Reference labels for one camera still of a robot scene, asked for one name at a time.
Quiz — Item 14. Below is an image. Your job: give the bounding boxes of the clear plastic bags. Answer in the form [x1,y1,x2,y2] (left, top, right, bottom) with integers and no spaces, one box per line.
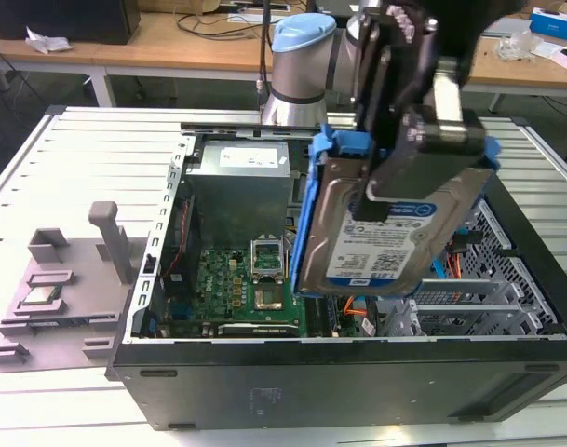
[495,31,546,62]

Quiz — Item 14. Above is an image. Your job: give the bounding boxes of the black graphics card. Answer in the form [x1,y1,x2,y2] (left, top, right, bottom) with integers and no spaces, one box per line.
[216,320,304,338]

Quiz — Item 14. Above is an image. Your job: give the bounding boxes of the grey parts rack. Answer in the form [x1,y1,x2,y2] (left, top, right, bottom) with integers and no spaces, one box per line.
[0,199,147,376]

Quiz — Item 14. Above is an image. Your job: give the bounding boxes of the blue and white box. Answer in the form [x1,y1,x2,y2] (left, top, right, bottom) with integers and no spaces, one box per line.
[528,6,567,42]

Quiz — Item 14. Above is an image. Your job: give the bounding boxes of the orange wire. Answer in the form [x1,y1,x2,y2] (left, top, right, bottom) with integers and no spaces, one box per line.
[443,235,473,280]

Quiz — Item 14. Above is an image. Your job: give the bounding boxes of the grey power supply unit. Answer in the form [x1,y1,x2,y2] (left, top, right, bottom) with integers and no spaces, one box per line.
[185,141,293,255]

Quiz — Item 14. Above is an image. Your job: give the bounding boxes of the black computer tower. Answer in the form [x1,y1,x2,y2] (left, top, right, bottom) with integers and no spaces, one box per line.
[0,0,142,47]

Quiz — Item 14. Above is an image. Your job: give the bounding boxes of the long wooden desk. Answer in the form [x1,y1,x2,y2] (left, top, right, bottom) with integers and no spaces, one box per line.
[0,8,312,109]

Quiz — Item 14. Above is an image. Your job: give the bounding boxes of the CPU socket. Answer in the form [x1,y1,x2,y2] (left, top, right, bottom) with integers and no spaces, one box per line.
[249,282,290,314]

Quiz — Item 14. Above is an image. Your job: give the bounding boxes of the wooden desk with boxes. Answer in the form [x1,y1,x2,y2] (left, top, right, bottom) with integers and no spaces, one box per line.
[464,12,567,114]

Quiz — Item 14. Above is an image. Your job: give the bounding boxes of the hard disk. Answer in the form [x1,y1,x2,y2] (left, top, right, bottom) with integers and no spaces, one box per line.
[290,123,504,299]

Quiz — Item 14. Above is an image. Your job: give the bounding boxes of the black cable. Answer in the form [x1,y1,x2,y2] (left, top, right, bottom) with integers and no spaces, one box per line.
[255,0,274,114]

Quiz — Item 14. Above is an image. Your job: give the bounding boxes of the green motherboard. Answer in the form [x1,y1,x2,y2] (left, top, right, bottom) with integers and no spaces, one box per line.
[159,246,358,339]

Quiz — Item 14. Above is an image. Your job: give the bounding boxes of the silver CPU chip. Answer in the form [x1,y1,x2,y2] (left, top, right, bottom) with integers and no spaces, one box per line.
[21,285,63,307]

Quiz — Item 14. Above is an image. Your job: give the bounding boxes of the metal socket cover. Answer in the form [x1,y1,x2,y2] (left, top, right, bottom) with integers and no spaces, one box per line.
[248,237,287,285]

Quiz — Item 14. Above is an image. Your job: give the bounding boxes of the black open PC case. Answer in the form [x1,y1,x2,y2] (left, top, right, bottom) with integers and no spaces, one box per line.
[105,104,567,432]

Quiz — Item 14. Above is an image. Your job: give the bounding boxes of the black case fan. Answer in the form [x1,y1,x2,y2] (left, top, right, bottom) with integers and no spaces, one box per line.
[168,194,206,300]

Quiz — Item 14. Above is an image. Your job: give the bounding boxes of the metal disk bay cage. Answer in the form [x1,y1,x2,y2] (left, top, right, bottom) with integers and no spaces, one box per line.
[375,198,567,339]

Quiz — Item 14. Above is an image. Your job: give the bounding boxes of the crumpled white paper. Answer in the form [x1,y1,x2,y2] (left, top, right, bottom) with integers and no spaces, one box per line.
[23,25,74,55]

